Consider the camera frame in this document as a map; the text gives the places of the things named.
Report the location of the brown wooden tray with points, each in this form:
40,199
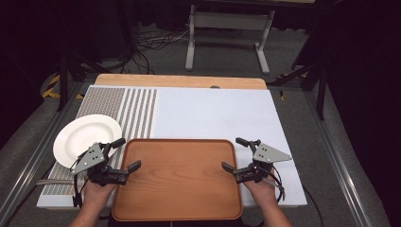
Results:
179,179

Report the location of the person's left hand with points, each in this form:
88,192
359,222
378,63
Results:
96,194

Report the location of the grey metal desk frame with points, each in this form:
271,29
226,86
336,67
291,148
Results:
227,22

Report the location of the yellow black floor tape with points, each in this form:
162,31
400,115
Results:
50,90

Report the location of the white round plate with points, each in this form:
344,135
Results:
82,135

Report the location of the white table mat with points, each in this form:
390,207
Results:
214,113

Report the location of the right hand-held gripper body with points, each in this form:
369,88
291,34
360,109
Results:
268,154

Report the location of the black metal stand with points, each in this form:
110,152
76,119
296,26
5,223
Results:
315,78
64,82

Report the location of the grey striped placemat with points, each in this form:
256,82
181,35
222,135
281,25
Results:
135,110

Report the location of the silver table knife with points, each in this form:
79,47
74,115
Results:
53,182

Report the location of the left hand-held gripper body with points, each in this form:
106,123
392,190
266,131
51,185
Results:
91,157

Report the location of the person's right hand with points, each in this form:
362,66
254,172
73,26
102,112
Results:
265,190

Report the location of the aluminium floor rail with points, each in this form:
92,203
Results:
34,160
337,164

